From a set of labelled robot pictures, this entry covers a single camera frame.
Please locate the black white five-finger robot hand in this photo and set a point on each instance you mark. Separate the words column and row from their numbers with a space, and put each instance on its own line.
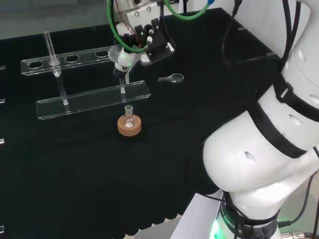
column 125, row 59

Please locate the clear acrylic funnel stand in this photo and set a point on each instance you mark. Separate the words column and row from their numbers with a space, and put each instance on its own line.
column 99, row 99

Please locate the small glass round-bottom flask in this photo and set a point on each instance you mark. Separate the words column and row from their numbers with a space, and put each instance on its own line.
column 129, row 119

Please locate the grey tape strip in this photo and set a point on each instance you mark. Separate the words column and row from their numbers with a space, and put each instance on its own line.
column 241, row 29
column 271, row 53

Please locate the black bench cloth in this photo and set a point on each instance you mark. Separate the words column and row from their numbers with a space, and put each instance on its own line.
column 74, row 174

